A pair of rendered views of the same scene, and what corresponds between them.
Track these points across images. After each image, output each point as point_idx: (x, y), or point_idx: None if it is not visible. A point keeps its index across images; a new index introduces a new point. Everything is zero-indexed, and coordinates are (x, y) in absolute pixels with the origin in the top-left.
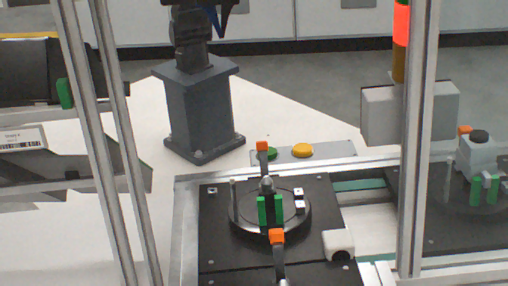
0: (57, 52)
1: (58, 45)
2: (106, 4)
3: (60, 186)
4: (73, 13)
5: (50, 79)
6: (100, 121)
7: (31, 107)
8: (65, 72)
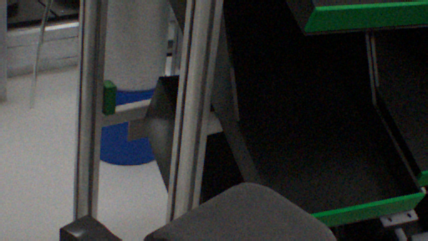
0: (161, 105)
1: (165, 105)
2: (180, 151)
3: None
4: (80, 14)
5: (148, 108)
6: (80, 141)
7: (144, 104)
8: (162, 137)
